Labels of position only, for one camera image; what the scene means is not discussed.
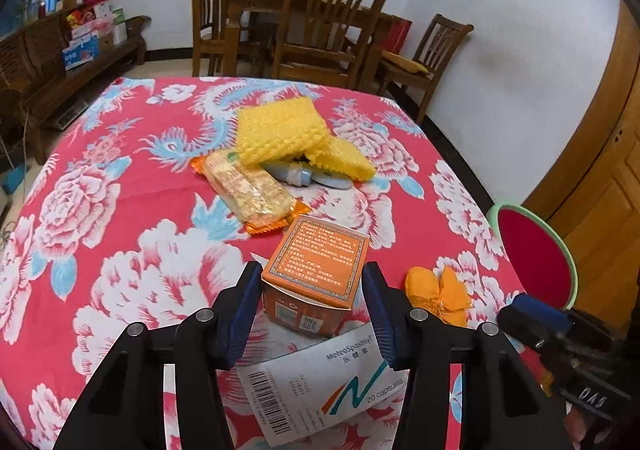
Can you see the yellow seat cushion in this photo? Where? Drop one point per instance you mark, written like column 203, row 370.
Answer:
column 405, row 63

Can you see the red paper bag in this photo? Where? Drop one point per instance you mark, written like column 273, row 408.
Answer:
column 397, row 34

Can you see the red floral tablecloth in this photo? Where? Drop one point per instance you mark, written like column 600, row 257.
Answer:
column 125, row 230

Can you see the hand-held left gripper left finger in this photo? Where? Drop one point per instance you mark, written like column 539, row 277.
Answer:
column 240, row 315

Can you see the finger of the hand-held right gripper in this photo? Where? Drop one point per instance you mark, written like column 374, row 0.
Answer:
column 540, row 314

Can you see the large yellow foam net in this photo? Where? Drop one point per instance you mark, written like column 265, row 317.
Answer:
column 280, row 129

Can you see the wooden panel door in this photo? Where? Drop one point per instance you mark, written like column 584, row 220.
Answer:
column 600, row 205

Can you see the red basin with green rim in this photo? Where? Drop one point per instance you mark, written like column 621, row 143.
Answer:
column 535, row 250

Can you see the tall wooden dining chair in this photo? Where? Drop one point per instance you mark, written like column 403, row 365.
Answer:
column 335, row 4

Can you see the small yellow foam net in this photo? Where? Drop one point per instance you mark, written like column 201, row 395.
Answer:
column 342, row 157

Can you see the white medicine box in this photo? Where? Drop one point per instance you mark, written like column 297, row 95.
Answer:
column 320, row 380

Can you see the orange-ended clear snack packet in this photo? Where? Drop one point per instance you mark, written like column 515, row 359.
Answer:
column 250, row 190

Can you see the orange medicine box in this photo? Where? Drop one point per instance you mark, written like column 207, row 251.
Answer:
column 320, row 255

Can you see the pile of cardboard boxes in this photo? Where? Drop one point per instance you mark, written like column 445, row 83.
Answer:
column 90, row 34

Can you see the dark wooden bench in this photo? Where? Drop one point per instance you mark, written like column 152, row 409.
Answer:
column 45, row 74

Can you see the light blue roller tool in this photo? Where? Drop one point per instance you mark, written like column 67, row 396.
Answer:
column 300, row 175

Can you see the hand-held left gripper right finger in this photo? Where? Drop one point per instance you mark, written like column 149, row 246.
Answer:
column 382, row 325

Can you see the wooden chair with cushion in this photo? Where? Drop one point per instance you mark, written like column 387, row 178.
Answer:
column 440, row 44

